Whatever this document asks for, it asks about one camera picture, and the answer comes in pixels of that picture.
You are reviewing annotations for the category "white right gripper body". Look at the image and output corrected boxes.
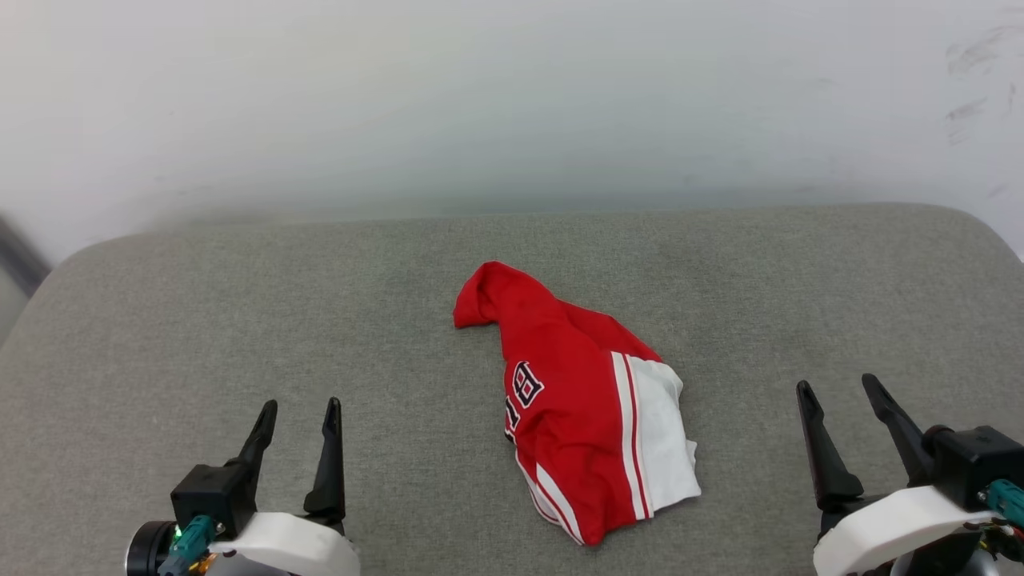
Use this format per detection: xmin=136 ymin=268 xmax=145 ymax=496
xmin=814 ymin=486 xmax=994 ymax=576

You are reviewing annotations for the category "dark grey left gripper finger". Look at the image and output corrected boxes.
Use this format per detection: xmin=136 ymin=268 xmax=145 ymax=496
xmin=226 ymin=400 xmax=278 ymax=513
xmin=303 ymin=398 xmax=346 ymax=533

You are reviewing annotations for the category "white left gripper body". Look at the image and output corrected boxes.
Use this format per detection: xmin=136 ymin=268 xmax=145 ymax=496
xmin=204 ymin=512 xmax=361 ymax=576

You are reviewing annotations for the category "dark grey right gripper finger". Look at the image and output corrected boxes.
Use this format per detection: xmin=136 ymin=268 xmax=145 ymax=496
xmin=862 ymin=374 xmax=934 ymax=486
xmin=796 ymin=382 xmax=865 ymax=513

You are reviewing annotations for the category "red and white jersey garment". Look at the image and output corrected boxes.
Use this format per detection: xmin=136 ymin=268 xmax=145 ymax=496
xmin=453 ymin=261 xmax=702 ymax=546

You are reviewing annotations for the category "grey fabric sofa cushion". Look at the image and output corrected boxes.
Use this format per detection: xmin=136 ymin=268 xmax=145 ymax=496
xmin=0 ymin=204 xmax=1024 ymax=576

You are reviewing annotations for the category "teal cable connector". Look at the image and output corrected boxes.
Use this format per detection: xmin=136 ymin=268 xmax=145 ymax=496
xmin=158 ymin=515 xmax=218 ymax=576
xmin=984 ymin=480 xmax=1024 ymax=530

